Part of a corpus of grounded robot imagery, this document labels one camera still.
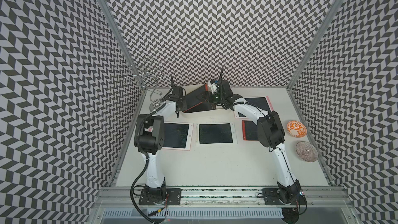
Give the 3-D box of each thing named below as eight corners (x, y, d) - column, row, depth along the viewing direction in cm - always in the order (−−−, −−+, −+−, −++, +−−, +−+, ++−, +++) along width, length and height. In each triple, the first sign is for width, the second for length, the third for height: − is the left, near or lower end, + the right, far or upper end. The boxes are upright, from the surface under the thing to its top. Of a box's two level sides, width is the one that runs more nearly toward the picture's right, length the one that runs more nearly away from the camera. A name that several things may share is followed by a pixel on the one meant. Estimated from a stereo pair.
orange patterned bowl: (288, 138, 94) (292, 134, 90) (283, 124, 100) (287, 120, 96) (304, 138, 94) (308, 134, 90) (298, 124, 101) (302, 120, 96)
